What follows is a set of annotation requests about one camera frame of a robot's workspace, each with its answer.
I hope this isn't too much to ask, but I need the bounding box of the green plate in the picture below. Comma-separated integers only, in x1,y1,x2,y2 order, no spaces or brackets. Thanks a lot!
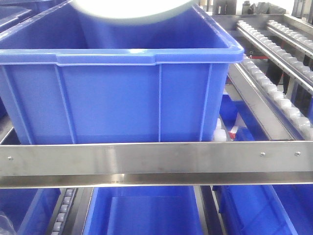
71,0,194,19

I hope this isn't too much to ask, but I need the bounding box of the steel upper shelf front beam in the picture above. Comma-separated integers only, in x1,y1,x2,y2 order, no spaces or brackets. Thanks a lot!
0,141,313,188

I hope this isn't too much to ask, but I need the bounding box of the large blue crate upper shelf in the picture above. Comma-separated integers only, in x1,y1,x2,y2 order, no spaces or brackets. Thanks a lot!
0,1,244,144

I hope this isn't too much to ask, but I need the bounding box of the blue crate lower middle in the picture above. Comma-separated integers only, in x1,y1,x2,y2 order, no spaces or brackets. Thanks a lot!
83,186,203,235

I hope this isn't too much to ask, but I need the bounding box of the blue crate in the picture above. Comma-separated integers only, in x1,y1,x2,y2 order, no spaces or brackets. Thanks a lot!
0,0,71,34
0,188,61,235
83,186,203,235
213,184,313,235

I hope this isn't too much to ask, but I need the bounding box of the white roller track near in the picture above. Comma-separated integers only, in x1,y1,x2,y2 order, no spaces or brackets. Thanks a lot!
226,58,313,141

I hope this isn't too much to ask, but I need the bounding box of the white roller track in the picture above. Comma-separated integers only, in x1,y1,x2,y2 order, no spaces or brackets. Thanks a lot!
226,58,313,141
237,20,313,94
267,20,313,59

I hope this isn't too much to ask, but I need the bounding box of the blue crate lower right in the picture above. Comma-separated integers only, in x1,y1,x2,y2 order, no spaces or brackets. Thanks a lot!
213,184,313,235

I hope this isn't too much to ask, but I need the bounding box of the roller track lower left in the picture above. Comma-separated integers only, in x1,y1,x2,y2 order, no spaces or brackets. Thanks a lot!
45,188,77,235

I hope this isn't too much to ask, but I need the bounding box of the white roller track middle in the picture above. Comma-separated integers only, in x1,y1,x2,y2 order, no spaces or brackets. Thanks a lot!
237,20,313,94

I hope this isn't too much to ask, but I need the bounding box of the white roller track far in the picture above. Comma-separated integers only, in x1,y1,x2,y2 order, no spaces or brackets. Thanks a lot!
267,20,313,59

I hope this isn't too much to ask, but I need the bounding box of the blue crate lower left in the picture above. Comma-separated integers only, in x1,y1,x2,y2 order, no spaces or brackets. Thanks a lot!
0,188,61,235

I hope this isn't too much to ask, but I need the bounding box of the blue crate upper left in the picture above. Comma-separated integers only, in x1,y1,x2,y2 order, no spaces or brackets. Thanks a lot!
0,0,71,34

